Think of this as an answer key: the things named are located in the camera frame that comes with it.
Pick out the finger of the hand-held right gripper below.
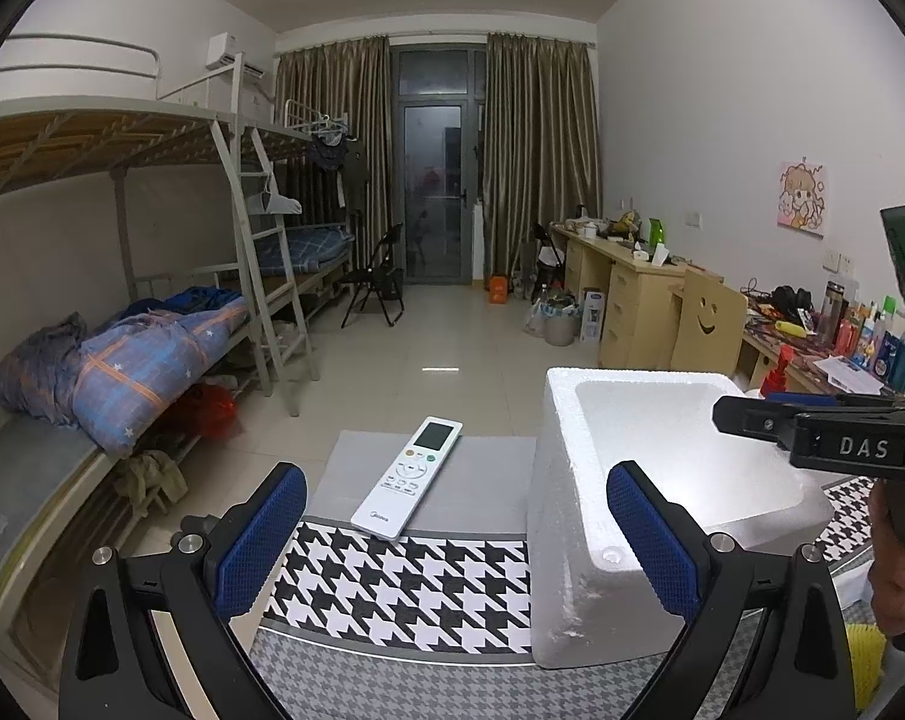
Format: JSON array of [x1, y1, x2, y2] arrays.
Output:
[[711, 390, 836, 455]]

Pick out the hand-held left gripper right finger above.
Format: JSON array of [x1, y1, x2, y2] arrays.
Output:
[[606, 461, 859, 720]]

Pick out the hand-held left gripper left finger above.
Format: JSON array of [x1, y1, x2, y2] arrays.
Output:
[[58, 461, 308, 720]]

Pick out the white foam box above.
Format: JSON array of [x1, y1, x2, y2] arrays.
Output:
[[528, 366, 836, 670]]

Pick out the person's right hand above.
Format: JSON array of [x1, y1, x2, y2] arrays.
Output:
[[867, 476, 905, 642]]

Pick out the wooden desk with patterned top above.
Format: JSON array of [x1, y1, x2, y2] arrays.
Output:
[[736, 291, 905, 400]]

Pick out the printed papers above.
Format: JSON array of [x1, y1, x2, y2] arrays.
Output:
[[813, 352, 885, 392]]

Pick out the row of toiletry bottles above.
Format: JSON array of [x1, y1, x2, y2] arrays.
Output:
[[820, 281, 905, 391]]

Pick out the wooden smiley chair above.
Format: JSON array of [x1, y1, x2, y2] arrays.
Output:
[[666, 266, 750, 372]]

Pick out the olive cloth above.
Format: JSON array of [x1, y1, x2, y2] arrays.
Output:
[[115, 450, 187, 515]]

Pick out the red plastic bag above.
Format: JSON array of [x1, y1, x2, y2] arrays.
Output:
[[173, 382, 239, 441]]

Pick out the houndstooth tablecloth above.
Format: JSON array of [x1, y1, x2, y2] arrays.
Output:
[[250, 431, 885, 720]]

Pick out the white remote control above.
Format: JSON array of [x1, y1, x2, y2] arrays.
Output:
[[349, 416, 465, 541]]

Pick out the wooden desk with drawers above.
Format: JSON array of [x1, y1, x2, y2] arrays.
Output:
[[550, 223, 694, 368]]

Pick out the white carton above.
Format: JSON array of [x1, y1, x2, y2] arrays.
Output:
[[580, 286, 607, 342]]

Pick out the yellow bristly brush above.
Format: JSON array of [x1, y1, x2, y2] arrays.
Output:
[[846, 619, 889, 713]]

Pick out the blue plaid quilt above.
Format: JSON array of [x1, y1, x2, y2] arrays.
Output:
[[0, 292, 253, 455]]

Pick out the bucket with bags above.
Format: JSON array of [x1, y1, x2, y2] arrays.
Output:
[[526, 292, 581, 347]]

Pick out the grey mattress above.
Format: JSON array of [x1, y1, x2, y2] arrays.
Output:
[[0, 411, 104, 593]]

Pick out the black folding chair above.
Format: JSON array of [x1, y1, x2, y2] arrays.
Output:
[[535, 221, 568, 272], [338, 223, 407, 329]]

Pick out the blue bedding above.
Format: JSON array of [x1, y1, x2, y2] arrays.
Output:
[[253, 229, 353, 275]]

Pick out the brown curtain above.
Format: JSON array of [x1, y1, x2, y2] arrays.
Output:
[[484, 31, 604, 286], [274, 36, 394, 286]]

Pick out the hanging dark clothes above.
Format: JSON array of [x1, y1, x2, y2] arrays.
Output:
[[306, 127, 353, 175]]

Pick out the small metal bunk bed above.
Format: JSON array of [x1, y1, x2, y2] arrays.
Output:
[[242, 97, 356, 301]]

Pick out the glass balcony door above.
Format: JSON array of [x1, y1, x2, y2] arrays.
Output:
[[391, 45, 491, 286]]

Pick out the large metal bunk bed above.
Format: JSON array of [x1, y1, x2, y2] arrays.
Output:
[[0, 34, 322, 631]]

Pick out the white air conditioner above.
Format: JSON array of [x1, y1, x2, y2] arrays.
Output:
[[205, 32, 266, 80]]

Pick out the wall poster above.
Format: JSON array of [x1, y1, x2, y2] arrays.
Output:
[[777, 157, 830, 239]]

